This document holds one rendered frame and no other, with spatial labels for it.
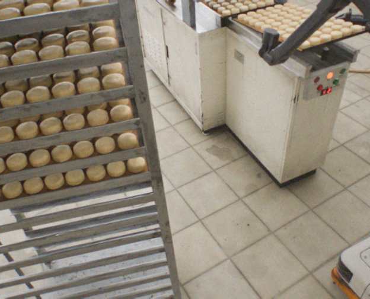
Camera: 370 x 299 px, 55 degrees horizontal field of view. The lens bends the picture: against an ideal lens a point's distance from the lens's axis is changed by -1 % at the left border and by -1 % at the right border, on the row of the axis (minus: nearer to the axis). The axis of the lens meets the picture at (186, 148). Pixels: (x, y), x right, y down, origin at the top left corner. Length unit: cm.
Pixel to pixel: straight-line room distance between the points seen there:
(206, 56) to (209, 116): 48
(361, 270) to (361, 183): 86
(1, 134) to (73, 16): 36
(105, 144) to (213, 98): 164
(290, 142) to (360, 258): 69
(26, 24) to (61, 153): 36
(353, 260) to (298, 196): 67
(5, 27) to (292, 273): 172
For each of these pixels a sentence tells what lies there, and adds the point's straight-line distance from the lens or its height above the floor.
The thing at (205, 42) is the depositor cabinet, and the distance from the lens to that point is 227.
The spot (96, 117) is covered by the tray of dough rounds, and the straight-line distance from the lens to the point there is 89.
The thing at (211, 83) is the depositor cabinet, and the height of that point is 47.
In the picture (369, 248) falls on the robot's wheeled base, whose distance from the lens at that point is 187.
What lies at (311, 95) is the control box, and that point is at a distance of 189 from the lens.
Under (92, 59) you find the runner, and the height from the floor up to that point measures 141.
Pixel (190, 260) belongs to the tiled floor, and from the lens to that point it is 203.
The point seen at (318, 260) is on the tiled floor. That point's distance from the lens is 210.
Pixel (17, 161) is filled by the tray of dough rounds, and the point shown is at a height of 115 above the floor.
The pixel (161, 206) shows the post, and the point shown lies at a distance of 103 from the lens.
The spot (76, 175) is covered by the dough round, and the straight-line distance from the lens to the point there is 102.
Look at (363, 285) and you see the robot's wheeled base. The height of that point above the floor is 23.
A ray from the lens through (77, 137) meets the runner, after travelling 87.
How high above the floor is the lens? 174
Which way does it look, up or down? 42 degrees down
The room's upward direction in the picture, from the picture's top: 5 degrees counter-clockwise
